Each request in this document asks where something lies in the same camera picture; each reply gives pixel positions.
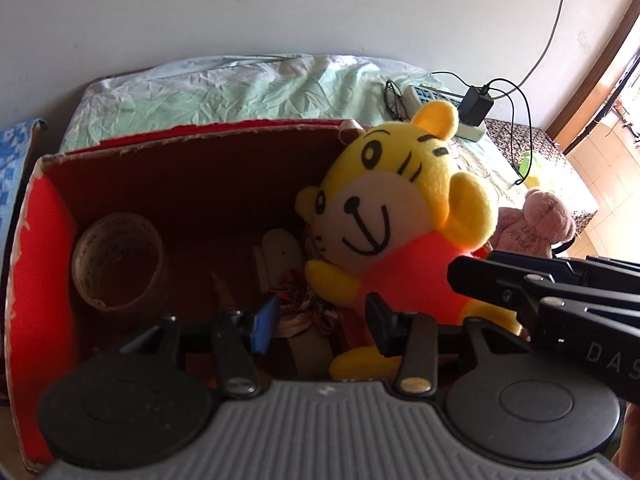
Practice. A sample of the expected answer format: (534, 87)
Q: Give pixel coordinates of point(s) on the black eyeglasses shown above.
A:
(389, 91)

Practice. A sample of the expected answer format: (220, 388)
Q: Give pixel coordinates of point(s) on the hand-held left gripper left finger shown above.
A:
(264, 327)

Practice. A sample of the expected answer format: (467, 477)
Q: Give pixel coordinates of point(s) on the yellow tiger plush toy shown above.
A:
(380, 195)

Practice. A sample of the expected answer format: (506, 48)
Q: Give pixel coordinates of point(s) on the pink teddy bear plush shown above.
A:
(542, 215)

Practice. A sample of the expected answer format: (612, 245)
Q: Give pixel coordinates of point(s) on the blue patterned cloth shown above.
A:
(15, 160)

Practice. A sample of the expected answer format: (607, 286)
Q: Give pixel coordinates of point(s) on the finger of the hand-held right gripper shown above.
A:
(480, 280)
(610, 270)

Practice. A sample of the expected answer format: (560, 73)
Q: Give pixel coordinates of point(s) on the white plastic object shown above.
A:
(280, 255)

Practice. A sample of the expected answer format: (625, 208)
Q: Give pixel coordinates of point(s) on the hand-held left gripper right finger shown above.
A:
(381, 327)

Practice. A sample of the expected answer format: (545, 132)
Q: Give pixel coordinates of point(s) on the pale green bed sheet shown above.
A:
(200, 95)

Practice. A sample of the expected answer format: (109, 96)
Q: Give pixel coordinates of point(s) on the white power strip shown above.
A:
(422, 96)

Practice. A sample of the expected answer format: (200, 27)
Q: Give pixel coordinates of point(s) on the dark floral mattress cover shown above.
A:
(550, 155)

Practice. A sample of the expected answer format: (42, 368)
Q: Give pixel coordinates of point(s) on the wooden door frame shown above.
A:
(595, 90)

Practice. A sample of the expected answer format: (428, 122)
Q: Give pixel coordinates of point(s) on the brown packing tape roll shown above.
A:
(85, 270)

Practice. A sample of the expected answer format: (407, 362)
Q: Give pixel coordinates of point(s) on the red cardboard box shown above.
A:
(40, 270)

